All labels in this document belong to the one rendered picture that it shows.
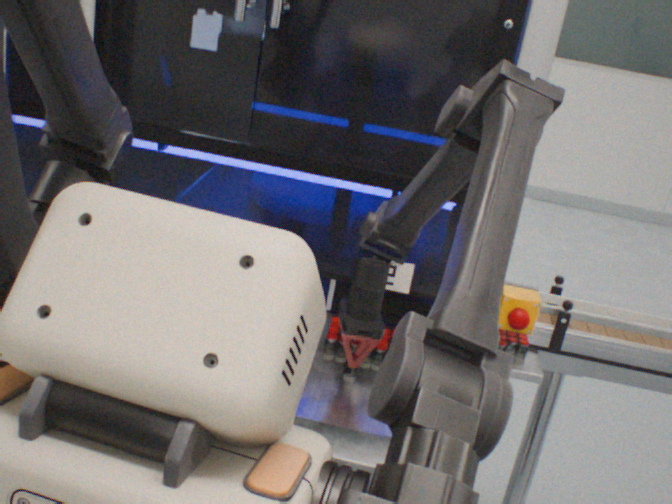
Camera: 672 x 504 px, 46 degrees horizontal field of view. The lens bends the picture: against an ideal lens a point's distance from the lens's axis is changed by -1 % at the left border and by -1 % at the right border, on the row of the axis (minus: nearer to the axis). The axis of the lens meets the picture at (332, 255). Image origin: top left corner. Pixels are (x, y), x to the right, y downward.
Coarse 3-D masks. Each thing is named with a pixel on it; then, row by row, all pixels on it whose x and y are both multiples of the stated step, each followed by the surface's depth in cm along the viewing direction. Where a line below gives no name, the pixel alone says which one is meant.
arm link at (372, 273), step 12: (360, 252) 131; (372, 252) 130; (360, 264) 128; (372, 264) 127; (384, 264) 128; (360, 276) 129; (372, 276) 128; (384, 276) 129; (360, 288) 129; (372, 288) 129; (384, 288) 130
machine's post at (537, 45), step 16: (544, 0) 129; (560, 0) 128; (528, 16) 130; (544, 16) 129; (560, 16) 129; (528, 32) 131; (544, 32) 130; (528, 48) 132; (544, 48) 131; (528, 64) 132; (544, 64) 132
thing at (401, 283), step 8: (392, 264) 148; (400, 264) 148; (408, 264) 148; (400, 272) 149; (408, 272) 148; (392, 280) 149; (400, 280) 149; (408, 280) 149; (392, 288) 150; (400, 288) 150; (408, 288) 149
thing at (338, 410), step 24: (312, 384) 135; (336, 384) 136; (360, 384) 138; (312, 408) 128; (336, 408) 129; (360, 408) 131; (336, 432) 119; (360, 432) 119; (384, 432) 125; (384, 456) 120
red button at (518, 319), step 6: (510, 312) 146; (516, 312) 145; (522, 312) 145; (528, 312) 146; (510, 318) 145; (516, 318) 145; (522, 318) 145; (528, 318) 145; (510, 324) 146; (516, 324) 145; (522, 324) 145; (528, 324) 145
